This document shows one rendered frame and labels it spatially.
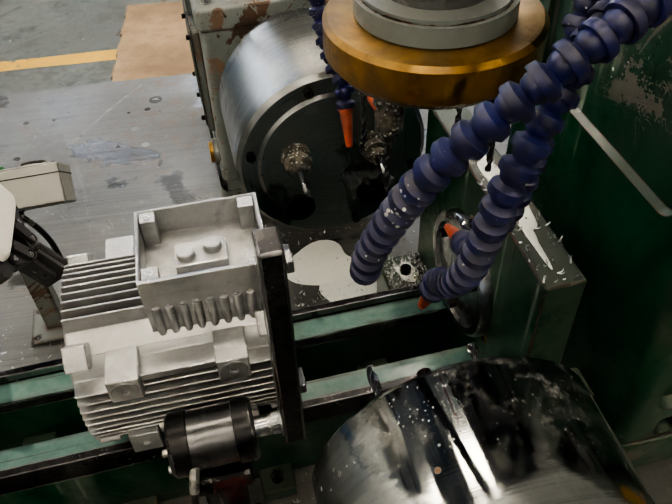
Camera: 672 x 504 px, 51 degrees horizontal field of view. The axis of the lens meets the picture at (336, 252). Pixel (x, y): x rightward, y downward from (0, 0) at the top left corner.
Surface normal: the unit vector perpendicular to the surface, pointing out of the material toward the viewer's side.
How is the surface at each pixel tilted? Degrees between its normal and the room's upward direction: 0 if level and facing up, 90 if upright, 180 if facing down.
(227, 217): 90
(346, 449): 50
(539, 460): 9
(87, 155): 0
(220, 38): 90
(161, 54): 0
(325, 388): 0
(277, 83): 28
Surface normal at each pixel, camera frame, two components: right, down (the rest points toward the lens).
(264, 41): -0.48, -0.54
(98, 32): -0.03, -0.71
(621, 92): -0.97, 0.19
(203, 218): 0.22, 0.69
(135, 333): 0.11, -0.18
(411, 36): -0.33, 0.67
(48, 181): 0.17, 0.07
